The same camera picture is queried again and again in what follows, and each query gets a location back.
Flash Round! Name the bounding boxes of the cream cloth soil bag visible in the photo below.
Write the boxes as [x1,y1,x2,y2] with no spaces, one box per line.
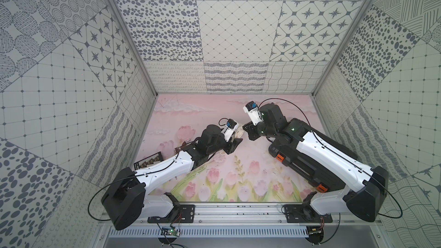
[221,123,244,152]

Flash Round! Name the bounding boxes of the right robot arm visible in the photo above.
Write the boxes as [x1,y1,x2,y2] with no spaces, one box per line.
[243,101,389,222]

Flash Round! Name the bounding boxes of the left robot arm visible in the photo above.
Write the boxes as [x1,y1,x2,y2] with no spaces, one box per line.
[101,119,242,230]

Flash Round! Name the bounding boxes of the black plastic tool case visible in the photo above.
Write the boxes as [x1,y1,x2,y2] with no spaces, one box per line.
[268,138,345,192]

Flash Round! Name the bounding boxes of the small circuit board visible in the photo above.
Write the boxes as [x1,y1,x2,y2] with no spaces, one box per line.
[161,227,181,238]

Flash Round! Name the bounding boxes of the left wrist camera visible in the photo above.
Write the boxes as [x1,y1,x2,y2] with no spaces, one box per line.
[223,119,238,142]

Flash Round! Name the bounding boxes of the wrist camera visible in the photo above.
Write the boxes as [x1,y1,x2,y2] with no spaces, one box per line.
[223,119,238,142]
[243,101,263,126]

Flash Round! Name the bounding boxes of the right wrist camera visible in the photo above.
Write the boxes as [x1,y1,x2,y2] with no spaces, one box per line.
[243,101,263,126]

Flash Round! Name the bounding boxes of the aluminium rail frame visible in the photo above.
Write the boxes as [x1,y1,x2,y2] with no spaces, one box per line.
[113,202,368,230]

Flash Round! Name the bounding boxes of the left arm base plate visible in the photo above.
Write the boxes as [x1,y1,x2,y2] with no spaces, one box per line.
[148,192,196,224]

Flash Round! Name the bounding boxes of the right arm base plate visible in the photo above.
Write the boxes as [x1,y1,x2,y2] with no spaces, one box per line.
[281,192,333,223]

